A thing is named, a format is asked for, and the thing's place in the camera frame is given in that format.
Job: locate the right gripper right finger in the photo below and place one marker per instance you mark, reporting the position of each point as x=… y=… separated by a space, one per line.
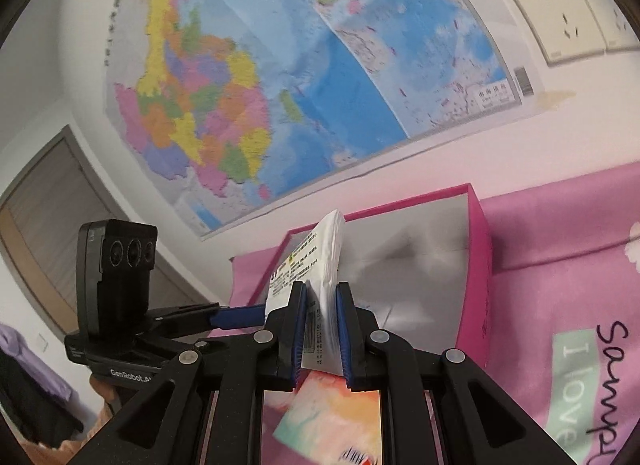
x=435 y=409

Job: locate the colourful wall map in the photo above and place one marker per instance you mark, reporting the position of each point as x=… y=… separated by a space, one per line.
x=233 y=107

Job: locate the pink tablecloth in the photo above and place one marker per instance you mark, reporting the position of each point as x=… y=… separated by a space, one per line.
x=563 y=310

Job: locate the white wall socket plate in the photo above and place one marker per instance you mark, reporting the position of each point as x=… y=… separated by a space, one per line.
x=565 y=30

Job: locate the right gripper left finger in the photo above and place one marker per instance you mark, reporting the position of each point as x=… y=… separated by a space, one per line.
x=204 y=404

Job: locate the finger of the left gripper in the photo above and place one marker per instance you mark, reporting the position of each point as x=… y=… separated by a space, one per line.
x=238 y=317
x=182 y=321

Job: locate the left hand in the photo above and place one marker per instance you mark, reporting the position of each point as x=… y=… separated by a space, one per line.
x=107 y=392

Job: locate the white wet wipes pack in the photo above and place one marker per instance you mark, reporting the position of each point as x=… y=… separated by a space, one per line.
x=312 y=258

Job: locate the grey door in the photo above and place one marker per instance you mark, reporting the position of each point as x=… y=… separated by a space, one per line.
x=42 y=210

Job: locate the purple hanging garment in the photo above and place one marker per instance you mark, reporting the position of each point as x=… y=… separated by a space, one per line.
x=14 y=345

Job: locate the pink open cardboard box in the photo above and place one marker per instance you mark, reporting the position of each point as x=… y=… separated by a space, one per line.
x=422 y=266

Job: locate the pastel tissue pack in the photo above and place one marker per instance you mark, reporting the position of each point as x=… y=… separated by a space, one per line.
x=321 y=422

